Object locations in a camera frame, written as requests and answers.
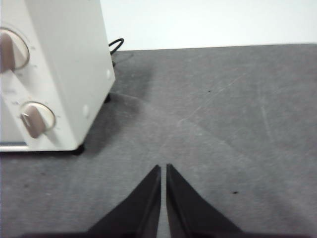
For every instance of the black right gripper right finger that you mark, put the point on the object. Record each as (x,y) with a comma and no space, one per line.
(188,213)

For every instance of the cream white toaster oven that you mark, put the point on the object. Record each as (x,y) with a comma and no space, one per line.
(74,62)

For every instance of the beige oven knob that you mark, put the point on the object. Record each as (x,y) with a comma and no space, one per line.
(12,50)
(36,121)

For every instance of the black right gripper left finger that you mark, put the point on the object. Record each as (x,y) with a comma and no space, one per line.
(138,213)

